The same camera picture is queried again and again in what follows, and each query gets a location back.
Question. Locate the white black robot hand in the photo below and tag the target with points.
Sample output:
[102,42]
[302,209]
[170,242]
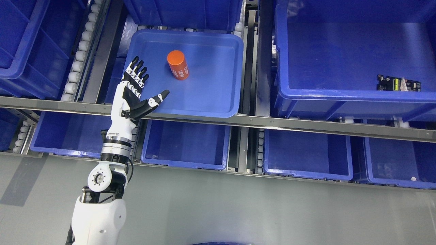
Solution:
[127,107]

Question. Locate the orange cylindrical capacitor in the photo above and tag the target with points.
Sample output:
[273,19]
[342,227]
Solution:
[178,65]

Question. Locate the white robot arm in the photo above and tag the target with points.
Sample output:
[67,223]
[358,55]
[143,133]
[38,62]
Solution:
[100,211]

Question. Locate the lower blue bin far left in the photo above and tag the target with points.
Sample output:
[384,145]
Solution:
[73,135]

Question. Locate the white roller track left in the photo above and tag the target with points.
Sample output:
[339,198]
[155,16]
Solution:
[80,65]

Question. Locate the lower blue bin centre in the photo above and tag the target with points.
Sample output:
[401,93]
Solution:
[187,145]

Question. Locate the shallow blue plastic tray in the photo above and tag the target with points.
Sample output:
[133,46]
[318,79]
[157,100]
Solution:
[214,62]

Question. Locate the large blue bin left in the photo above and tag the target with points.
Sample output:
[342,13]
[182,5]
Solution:
[36,42]

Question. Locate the large blue bin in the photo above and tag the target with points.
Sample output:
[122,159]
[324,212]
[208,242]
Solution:
[36,42]
[331,51]

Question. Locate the blue bin top centre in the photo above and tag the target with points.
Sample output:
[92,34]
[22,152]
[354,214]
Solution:
[196,14]

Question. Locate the large blue bin right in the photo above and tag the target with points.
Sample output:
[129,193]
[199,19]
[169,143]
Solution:
[331,51]

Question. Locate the black circuit board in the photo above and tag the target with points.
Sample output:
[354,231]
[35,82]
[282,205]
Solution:
[389,83]

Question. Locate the lower blue bin far right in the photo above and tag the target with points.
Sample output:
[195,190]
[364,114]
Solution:
[402,163]

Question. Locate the steel shelf front rail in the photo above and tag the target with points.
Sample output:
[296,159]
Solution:
[238,120]

